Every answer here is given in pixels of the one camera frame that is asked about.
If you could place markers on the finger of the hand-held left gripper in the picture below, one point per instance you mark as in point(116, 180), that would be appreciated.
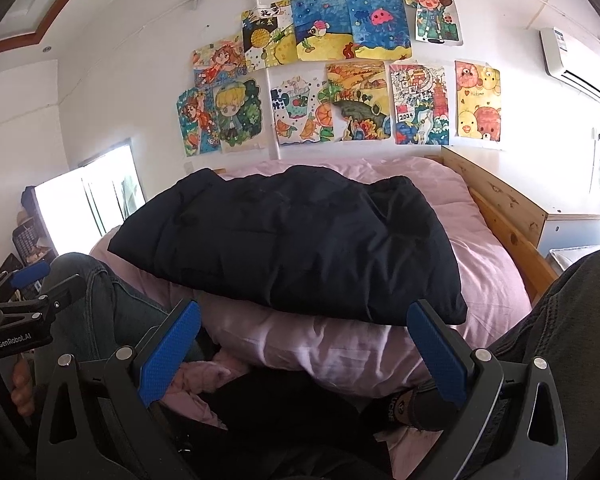
point(65, 288)
point(30, 272)

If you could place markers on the white flat object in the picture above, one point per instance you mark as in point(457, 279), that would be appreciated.
point(575, 257)

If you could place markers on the person's legs in jeans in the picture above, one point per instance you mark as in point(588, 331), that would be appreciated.
point(580, 320)

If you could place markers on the colourful wall drawings group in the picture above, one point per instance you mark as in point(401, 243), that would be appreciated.
point(370, 25)

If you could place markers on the black puffer jacket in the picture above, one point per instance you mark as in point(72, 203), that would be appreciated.
point(290, 240)

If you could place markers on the white air conditioner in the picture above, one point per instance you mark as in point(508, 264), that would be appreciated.
point(565, 55)

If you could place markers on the cluttered dark shelf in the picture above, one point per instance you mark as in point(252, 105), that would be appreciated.
point(27, 240)

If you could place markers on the dark cloth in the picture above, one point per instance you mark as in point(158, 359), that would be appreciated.
point(290, 410)

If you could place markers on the brown wooden ceiling trim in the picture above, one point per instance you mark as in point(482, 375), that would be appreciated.
point(40, 37)

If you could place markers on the person's left leg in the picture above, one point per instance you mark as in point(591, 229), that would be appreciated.
point(110, 305)

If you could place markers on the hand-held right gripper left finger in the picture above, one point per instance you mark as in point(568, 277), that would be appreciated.
point(167, 355)

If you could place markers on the pink garment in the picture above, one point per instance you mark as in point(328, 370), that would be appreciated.
point(205, 380)

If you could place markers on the white bedside cabinet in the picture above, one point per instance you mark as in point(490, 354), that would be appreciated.
point(575, 235)

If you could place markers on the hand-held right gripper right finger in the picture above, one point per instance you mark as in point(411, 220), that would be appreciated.
point(437, 355)

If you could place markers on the bright window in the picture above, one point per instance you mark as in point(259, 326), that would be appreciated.
point(70, 210)

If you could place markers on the pink duvet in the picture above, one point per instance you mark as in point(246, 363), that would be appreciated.
point(330, 345)

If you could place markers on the black printed sock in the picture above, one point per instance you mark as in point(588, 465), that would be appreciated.
point(420, 410)

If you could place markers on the wooden bed frame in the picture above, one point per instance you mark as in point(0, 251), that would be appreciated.
point(500, 200)

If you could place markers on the person's left hand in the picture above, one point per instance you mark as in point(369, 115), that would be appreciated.
point(24, 390)

